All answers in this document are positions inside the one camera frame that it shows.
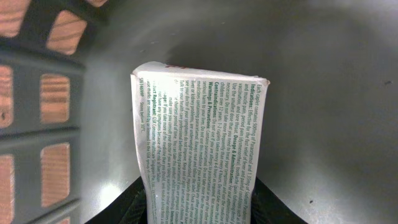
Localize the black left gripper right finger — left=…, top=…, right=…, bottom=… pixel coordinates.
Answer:
left=251, top=177, right=307, bottom=224

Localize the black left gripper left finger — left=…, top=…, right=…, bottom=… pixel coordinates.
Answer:
left=86, top=177, right=148, bottom=224

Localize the white green medicine box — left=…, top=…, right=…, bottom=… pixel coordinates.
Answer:
left=131, top=62, right=269, bottom=223

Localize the grey plastic mesh basket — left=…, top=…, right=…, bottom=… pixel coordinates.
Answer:
left=1, top=1, right=397, bottom=223

